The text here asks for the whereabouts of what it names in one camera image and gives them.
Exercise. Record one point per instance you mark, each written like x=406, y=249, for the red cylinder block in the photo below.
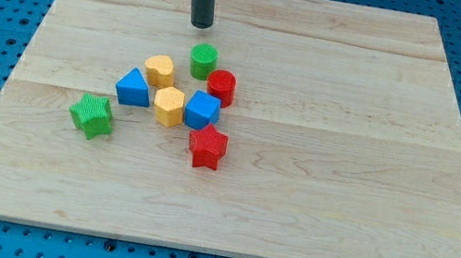
x=221, y=84

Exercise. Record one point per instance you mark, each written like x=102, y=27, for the yellow heart block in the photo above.
x=159, y=71

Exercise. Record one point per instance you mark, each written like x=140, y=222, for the blue triangle block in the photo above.
x=132, y=89

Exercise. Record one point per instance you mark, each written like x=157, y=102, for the green cylinder block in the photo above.
x=204, y=59

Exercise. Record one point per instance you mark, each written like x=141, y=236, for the yellow hexagon block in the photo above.
x=168, y=105

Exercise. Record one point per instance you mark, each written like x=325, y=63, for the red star block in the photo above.
x=207, y=145

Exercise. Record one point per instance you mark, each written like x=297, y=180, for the green star block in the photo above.
x=92, y=115

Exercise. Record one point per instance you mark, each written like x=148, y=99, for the wooden board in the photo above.
x=344, y=135

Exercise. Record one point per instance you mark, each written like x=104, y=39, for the blue cube block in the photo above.
x=201, y=110

